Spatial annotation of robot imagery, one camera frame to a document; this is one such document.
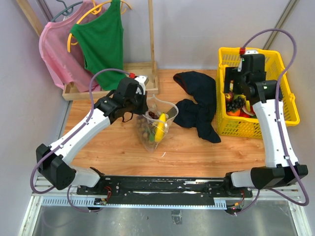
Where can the wooden clothes rack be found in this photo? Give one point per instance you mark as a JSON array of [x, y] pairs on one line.
[[150, 69]]

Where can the yellow plastic basket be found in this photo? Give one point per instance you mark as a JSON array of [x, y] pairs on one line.
[[249, 127]]

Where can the grey clothes hanger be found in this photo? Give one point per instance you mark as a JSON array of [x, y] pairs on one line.
[[68, 10]]

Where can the orange fruit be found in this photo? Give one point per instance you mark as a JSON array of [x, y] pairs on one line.
[[234, 113]]

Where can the yellow banana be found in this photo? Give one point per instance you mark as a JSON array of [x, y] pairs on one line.
[[160, 128]]

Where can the clear zip top bag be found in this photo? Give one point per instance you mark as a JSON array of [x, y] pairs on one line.
[[159, 106]]

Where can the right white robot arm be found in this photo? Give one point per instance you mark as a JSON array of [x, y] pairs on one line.
[[282, 167]]

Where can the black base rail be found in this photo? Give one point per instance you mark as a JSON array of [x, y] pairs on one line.
[[163, 191]]

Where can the green tank top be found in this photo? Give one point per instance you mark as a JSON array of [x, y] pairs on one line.
[[101, 40]]

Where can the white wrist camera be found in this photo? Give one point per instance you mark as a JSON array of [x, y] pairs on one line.
[[142, 80], [246, 59]]

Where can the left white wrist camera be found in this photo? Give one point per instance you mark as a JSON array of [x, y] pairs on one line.
[[142, 80]]

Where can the black grape bunch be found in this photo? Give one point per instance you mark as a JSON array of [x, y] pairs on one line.
[[236, 104]]

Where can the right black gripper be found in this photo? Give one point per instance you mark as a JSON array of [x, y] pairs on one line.
[[231, 74]]

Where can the red grape bunch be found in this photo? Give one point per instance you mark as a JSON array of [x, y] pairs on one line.
[[153, 115]]

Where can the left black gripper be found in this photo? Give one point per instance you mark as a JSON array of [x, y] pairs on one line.
[[143, 107]]

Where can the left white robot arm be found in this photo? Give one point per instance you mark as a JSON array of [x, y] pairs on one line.
[[55, 160]]

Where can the brown longan fruit bunch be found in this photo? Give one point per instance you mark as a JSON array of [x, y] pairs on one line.
[[146, 129]]

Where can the watermelon slice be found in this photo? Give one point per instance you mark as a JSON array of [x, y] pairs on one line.
[[246, 113]]

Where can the dark navy cloth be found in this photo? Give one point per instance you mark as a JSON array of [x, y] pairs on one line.
[[200, 111]]

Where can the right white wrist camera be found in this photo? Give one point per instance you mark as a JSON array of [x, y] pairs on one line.
[[246, 59]]

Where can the pink shirt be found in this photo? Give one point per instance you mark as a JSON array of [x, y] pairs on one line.
[[65, 67]]

